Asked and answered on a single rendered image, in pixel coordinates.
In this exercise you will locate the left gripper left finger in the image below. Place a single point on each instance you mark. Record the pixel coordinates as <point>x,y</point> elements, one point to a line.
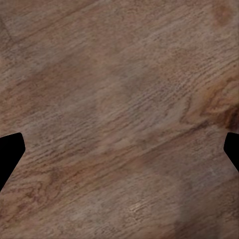
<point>12,147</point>

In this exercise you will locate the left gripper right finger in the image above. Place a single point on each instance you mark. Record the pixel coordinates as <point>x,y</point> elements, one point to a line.
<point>231,148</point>

